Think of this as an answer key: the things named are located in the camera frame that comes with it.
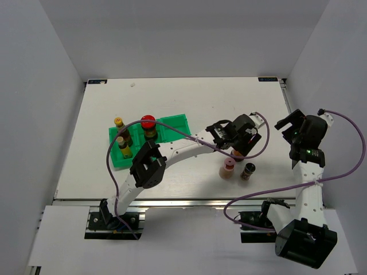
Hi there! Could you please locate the red-lid sauce jar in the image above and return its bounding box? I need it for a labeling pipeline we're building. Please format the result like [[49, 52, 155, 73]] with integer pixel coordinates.
[[140, 115, 158, 140], [231, 149, 244, 161]]

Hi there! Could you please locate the pink-cap spice shaker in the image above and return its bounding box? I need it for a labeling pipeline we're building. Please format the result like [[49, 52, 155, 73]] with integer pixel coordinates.
[[218, 158, 236, 179]]

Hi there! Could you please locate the small yellow-label white-cap bottle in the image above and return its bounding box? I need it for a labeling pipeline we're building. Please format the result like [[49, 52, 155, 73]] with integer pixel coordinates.
[[116, 136, 132, 159]]

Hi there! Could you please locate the yellow-cap brown sauce bottle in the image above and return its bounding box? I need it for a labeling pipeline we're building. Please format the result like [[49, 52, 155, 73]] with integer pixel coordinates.
[[113, 117, 134, 148]]

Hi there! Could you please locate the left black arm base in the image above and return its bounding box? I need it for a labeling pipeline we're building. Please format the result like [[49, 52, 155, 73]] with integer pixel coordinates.
[[84, 210, 145, 241]]

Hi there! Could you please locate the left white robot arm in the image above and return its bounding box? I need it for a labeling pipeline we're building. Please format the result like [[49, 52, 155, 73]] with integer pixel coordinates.
[[99, 113, 266, 229]]

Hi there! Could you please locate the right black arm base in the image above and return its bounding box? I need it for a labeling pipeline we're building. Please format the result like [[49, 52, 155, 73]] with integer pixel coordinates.
[[236, 198, 290, 243]]

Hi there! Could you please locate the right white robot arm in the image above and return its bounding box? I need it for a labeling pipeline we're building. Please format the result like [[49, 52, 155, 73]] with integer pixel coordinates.
[[259, 109, 338, 269]]

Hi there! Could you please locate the black-cap pepper grinder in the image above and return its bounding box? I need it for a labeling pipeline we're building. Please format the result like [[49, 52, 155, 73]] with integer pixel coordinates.
[[240, 163, 256, 181]]

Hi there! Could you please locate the right blue table label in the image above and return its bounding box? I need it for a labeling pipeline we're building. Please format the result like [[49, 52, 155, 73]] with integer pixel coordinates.
[[257, 77, 278, 82]]

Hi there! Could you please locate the blue table label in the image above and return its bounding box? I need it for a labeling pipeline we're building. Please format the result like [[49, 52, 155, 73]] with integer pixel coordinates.
[[257, 77, 278, 82], [87, 79, 107, 85]]

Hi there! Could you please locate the left blue table label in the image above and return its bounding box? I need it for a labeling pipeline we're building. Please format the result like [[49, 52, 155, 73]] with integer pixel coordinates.
[[87, 79, 107, 85]]

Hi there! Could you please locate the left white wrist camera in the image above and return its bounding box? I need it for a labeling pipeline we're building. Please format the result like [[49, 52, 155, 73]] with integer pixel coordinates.
[[249, 112, 268, 129]]

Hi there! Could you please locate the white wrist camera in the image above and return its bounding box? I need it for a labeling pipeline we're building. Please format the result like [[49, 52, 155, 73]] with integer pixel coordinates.
[[249, 112, 268, 129], [317, 109, 334, 128]]

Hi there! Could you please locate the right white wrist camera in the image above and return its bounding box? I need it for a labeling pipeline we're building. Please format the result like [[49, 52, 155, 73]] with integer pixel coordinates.
[[317, 109, 334, 128]]

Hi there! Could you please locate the aluminium front rail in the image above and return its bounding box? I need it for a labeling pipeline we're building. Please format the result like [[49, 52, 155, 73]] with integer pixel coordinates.
[[54, 196, 326, 209]]

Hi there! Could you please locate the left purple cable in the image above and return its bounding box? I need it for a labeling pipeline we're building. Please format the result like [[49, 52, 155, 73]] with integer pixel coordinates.
[[106, 111, 271, 240]]

